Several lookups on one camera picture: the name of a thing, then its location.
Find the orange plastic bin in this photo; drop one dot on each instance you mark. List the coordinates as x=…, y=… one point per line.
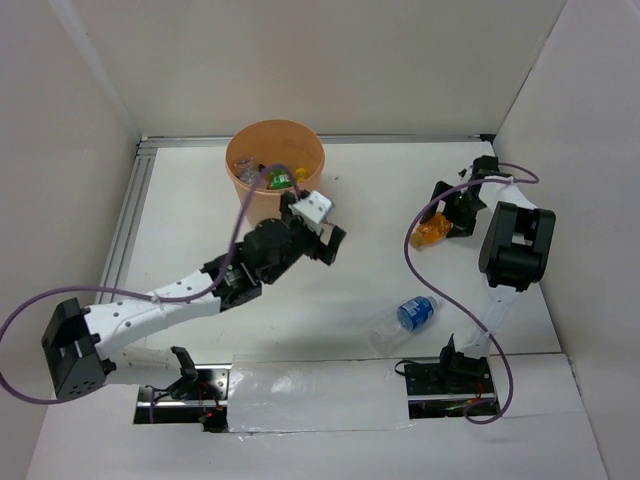
x=286, y=143

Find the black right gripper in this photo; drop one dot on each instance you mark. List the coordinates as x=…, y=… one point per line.
x=462, y=226

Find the blue label bottle white cap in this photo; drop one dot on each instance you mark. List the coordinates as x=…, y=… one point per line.
x=394, y=327

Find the aluminium frame rail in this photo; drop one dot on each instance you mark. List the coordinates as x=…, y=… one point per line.
x=179, y=211

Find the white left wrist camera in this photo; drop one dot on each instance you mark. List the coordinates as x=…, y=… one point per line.
x=313, y=210

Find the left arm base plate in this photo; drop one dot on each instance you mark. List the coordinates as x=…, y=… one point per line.
x=204, y=404

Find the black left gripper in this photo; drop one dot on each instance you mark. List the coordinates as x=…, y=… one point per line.
x=326, y=253

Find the orange juice bottle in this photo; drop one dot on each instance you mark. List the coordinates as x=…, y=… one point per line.
x=430, y=232

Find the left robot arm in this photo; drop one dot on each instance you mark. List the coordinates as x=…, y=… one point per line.
x=87, y=348

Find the green plastic bottle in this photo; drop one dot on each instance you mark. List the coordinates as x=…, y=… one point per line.
x=279, y=179

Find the red label clear water bottle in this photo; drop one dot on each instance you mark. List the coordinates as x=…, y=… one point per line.
x=248, y=170

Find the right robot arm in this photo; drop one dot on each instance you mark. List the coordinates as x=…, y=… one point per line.
x=513, y=256

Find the yellow cap clear bottle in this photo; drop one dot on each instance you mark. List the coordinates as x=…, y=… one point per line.
x=301, y=175

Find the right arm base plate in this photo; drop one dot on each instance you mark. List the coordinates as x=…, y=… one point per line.
x=431, y=395

